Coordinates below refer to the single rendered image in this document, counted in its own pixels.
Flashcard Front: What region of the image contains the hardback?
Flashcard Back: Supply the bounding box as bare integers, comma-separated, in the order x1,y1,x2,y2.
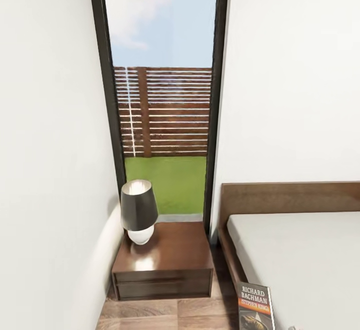
237,282,276,330

